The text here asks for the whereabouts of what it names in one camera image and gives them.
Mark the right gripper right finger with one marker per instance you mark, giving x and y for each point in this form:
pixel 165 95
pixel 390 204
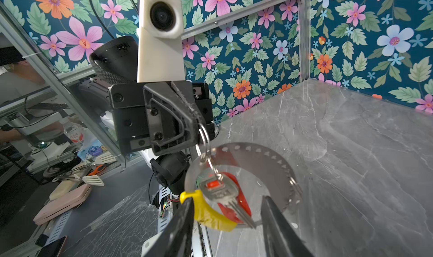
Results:
pixel 279 237

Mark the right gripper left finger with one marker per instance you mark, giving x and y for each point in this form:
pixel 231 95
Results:
pixel 176 239

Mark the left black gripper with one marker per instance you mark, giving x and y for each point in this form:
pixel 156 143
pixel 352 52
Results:
pixel 163 116

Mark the red capped key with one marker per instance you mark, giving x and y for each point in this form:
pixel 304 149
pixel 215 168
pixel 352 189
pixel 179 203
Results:
pixel 225 191

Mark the grey yellow keyring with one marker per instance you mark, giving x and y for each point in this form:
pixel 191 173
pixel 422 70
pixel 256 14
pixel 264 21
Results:
pixel 259 171

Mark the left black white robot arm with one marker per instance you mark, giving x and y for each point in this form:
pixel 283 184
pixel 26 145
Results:
pixel 116 62

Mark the pink pencil case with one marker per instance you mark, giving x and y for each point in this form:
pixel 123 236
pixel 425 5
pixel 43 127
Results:
pixel 63 204

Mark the dark smartphone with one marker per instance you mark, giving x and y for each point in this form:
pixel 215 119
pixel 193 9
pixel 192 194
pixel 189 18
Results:
pixel 53 249

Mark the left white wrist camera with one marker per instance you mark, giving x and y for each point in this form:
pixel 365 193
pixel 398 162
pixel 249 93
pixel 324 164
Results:
pixel 160 51

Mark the orange handled scissors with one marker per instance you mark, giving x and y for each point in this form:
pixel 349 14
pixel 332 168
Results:
pixel 98 170

